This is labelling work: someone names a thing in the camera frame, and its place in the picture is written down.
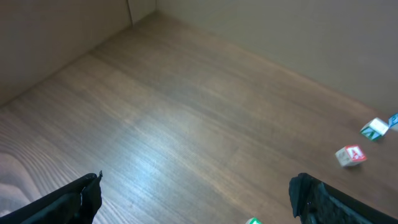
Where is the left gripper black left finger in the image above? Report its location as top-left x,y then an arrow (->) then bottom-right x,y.
1,172 -> 103,224

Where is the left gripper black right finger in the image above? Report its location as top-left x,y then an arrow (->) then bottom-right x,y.
289,173 -> 397,224

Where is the red A letter block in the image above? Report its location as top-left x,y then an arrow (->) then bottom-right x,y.
335,145 -> 367,167

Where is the green top letter block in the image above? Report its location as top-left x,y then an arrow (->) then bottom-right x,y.
245,217 -> 262,224

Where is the green V letter block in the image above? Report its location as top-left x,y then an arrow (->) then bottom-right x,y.
360,118 -> 389,141

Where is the blue letter block far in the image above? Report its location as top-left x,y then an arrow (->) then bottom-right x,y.
388,113 -> 398,131

